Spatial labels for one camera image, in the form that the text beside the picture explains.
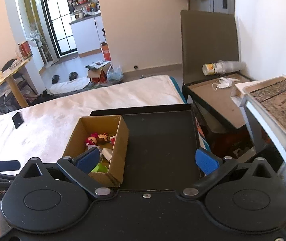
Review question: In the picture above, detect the green cube toy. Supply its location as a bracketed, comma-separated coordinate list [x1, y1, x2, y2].
[92, 163, 108, 173]

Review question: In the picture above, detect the red pink plush figurine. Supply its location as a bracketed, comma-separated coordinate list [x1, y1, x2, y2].
[85, 132, 99, 150]

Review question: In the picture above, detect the white power adapter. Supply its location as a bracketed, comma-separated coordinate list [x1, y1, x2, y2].
[101, 148, 112, 162]

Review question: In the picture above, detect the brown haired doll figurine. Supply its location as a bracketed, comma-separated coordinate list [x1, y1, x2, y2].
[97, 133, 110, 145]

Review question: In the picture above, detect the red figurine with box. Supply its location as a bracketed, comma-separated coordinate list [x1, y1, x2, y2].
[110, 136, 116, 145]

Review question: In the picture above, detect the brown cardboard box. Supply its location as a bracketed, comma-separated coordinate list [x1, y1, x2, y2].
[63, 115, 129, 187]

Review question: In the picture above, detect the black side table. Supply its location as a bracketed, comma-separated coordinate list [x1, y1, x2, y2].
[182, 72, 253, 158]

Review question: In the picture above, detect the black shallow tray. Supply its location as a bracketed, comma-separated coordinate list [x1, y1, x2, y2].
[91, 104, 202, 191]

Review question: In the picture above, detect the small black square device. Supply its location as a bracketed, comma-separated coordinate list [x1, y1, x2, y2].
[12, 111, 24, 129]

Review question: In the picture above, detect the cream fuzzy blanket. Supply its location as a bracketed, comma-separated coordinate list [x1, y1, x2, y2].
[0, 75, 184, 165]

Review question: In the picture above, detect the white floor cushion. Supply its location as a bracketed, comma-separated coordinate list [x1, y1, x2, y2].
[50, 77, 90, 95]

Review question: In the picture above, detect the white face mask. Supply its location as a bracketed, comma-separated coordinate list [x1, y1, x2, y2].
[211, 77, 240, 91]

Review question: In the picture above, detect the open box with magazines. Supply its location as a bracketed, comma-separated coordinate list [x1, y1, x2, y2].
[85, 60, 111, 84]

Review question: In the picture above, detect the clear plastic bag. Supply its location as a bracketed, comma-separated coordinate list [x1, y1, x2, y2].
[106, 66, 124, 84]

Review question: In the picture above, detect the yellow wooden table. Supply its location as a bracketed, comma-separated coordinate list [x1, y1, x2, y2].
[0, 57, 32, 108]

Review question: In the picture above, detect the patterned book box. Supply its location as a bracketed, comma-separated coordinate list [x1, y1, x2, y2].
[230, 75, 286, 134]

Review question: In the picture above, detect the stack of paper cups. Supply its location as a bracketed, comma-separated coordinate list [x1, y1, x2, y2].
[202, 60, 246, 76]

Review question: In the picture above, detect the orange red bag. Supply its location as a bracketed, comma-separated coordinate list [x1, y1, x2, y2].
[101, 42, 111, 61]

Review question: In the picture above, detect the red box on table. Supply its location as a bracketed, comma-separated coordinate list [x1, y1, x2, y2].
[18, 41, 32, 60]

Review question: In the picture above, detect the brown upright board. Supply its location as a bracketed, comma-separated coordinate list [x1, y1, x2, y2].
[180, 10, 240, 84]

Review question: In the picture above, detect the white kitchen cabinet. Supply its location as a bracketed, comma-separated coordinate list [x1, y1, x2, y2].
[70, 14, 105, 57]

